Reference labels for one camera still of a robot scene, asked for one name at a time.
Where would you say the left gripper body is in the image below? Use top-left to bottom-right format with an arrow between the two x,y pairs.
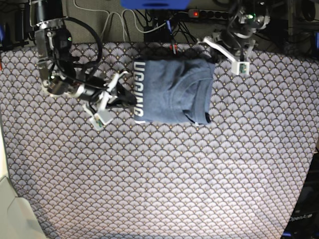
212,24 -> 257,61

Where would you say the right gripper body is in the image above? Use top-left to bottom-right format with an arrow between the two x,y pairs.
41,72 -> 137,112

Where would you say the blue T-shirt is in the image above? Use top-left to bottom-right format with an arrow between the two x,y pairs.
133,59 -> 215,124

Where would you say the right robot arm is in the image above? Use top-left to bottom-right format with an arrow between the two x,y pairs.
29,0 -> 137,120

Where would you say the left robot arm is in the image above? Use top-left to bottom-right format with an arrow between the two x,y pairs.
198,0 -> 270,62

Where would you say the black power strip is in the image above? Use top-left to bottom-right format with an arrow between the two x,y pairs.
187,9 -> 229,20

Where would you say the red table clamp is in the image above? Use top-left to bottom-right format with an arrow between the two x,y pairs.
169,44 -> 178,55

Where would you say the fan-patterned tablecloth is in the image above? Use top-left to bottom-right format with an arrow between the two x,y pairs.
0,48 -> 319,239

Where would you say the beige furniture corner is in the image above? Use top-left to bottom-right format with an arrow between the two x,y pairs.
0,119 -> 48,239

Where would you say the black OpenArm box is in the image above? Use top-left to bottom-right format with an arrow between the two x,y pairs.
281,152 -> 319,239

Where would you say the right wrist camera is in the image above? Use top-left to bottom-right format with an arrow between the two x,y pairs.
89,111 -> 113,131

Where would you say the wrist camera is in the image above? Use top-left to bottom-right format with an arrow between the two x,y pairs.
231,61 -> 250,75
89,111 -> 113,131

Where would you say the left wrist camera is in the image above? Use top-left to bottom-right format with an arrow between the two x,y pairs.
231,61 -> 250,75

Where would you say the white cable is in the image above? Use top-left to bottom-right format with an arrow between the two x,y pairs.
73,0 -> 167,43

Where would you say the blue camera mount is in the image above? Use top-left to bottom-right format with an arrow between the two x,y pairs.
121,0 -> 190,10

